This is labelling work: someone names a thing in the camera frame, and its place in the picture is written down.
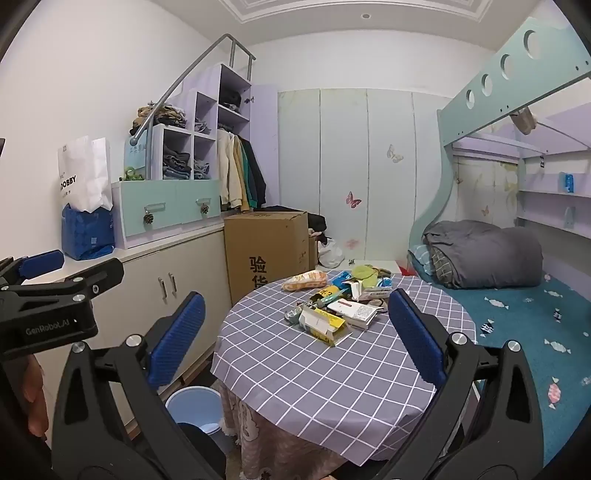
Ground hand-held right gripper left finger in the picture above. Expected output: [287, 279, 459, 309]
[51, 292, 218, 480]

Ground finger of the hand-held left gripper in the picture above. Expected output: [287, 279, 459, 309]
[0, 250, 65, 291]
[0, 258, 125, 309]

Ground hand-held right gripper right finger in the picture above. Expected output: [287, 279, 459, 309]
[379, 288, 546, 480]

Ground white blue box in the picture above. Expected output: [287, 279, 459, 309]
[358, 286, 394, 302]

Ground light blue plastic bin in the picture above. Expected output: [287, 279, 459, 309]
[165, 387, 236, 455]

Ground yellow white carton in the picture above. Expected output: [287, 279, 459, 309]
[298, 306, 352, 348]

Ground yellow black packet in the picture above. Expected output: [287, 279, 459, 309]
[313, 286, 345, 304]

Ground orange snack packet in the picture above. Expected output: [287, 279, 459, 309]
[281, 271, 329, 292]

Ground person's left hand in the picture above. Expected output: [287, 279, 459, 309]
[21, 356, 50, 438]

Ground white low cabinet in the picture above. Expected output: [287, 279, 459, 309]
[18, 217, 234, 416]

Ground blue plastic package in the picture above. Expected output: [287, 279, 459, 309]
[62, 203, 116, 261]

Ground blue plaid pillow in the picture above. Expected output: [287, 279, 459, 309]
[409, 244, 435, 278]

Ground red storage box white lid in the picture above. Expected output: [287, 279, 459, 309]
[344, 259, 416, 278]

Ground turquoise drawer unit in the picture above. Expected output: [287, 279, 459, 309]
[111, 178, 222, 250]

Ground white paper bag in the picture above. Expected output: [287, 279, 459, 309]
[58, 135, 114, 214]

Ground teal candy print bedsheet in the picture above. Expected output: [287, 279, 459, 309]
[416, 272, 591, 467]

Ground grey quilt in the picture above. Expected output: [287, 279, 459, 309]
[422, 220, 543, 289]

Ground person's dark clothed knee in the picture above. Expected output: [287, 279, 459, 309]
[178, 421, 227, 480]

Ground white plastic bag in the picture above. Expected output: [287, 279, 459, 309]
[318, 237, 345, 268]

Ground pink checked table quilt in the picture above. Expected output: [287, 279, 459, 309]
[219, 383, 379, 480]

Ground round table, grey checked cloth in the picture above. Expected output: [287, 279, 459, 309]
[210, 270, 476, 467]

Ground large cardboard box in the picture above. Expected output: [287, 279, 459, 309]
[224, 211, 310, 305]

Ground light blue printed box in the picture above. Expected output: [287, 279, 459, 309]
[124, 134, 148, 181]

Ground large folded jeans stack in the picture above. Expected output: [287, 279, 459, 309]
[163, 145, 192, 181]

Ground black clothes heap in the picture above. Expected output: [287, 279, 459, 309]
[261, 205, 328, 243]

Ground cream hanging jacket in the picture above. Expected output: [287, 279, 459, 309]
[217, 131, 245, 210]

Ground brown clothes pile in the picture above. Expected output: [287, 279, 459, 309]
[131, 105, 188, 134]

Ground green hanging garment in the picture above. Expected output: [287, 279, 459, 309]
[240, 138, 256, 208]

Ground black hanging jacket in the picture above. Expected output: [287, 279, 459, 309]
[242, 138, 267, 208]

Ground white wardrobe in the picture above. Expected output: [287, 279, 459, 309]
[277, 88, 455, 278]

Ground purple cubby shelf unit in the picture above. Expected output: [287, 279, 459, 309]
[150, 62, 280, 213]

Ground folded dark clothes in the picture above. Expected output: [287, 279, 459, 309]
[219, 90, 243, 114]

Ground brown hanging cloth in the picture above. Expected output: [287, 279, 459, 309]
[510, 107, 536, 136]

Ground purple wall shelf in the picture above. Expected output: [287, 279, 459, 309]
[517, 152, 591, 232]

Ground turquoise bunk bed frame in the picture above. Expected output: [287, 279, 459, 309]
[409, 16, 591, 259]

